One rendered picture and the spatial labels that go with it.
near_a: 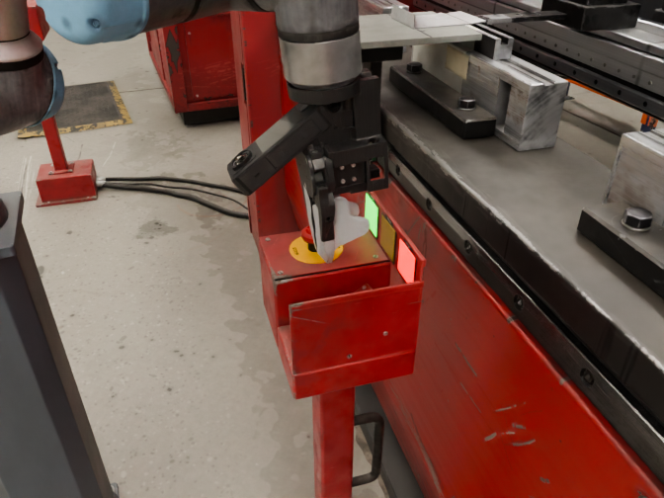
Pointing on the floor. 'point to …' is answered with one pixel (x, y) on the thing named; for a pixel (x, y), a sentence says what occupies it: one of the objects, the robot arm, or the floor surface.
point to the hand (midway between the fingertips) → (321, 253)
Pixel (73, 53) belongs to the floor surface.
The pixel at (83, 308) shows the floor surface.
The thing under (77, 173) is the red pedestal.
